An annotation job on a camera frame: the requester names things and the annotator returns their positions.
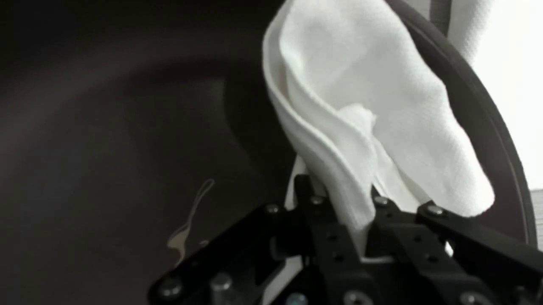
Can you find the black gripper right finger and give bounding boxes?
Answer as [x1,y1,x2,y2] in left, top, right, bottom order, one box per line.
[370,189,543,305]

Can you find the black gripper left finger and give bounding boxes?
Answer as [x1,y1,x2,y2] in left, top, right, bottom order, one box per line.
[148,204,309,305]

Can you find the black frying pan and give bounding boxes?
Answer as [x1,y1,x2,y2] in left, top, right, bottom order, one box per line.
[0,0,540,305]

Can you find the white and blue towel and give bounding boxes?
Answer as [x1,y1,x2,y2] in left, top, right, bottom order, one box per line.
[263,0,494,253]

